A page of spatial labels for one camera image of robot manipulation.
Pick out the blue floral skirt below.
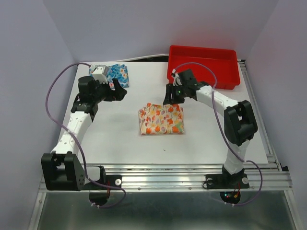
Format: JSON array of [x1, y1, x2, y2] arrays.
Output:
[[89, 64, 129, 89]]

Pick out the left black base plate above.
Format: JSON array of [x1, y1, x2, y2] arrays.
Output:
[[83, 174, 122, 190]]

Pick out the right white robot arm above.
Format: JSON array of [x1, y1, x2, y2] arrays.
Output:
[[163, 69, 258, 189]]

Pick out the orange floral skirt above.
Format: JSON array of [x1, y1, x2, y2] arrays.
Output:
[[138, 103, 185, 135]]

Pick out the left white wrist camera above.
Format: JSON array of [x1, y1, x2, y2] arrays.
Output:
[[90, 65, 108, 84]]

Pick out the aluminium rail frame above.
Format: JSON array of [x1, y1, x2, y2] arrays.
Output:
[[30, 61, 304, 230]]

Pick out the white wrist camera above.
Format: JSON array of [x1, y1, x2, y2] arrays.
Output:
[[90, 65, 108, 84], [171, 69, 182, 86]]

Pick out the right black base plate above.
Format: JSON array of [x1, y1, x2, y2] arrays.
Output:
[[202, 174, 250, 190]]

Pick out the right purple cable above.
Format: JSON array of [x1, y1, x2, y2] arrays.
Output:
[[171, 62, 263, 208]]

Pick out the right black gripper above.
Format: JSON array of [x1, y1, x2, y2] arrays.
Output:
[[162, 83, 188, 105]]

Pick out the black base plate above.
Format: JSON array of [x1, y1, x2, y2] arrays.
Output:
[[83, 174, 122, 190], [202, 174, 250, 190]]

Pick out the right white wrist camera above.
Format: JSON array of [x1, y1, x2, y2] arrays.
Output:
[[171, 69, 182, 86]]

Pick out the purple cable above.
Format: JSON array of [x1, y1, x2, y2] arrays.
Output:
[[45, 62, 127, 209], [171, 62, 263, 208]]

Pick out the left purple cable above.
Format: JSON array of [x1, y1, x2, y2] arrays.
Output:
[[45, 62, 127, 209]]

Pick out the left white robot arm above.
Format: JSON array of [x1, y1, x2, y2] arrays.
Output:
[[41, 76, 127, 191]]

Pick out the white cable strip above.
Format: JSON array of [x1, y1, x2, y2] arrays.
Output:
[[112, 53, 169, 62]]

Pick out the red plastic tray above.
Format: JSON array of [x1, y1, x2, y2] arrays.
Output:
[[166, 45, 240, 90]]

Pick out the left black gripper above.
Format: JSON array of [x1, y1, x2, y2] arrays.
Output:
[[93, 79, 127, 104]]

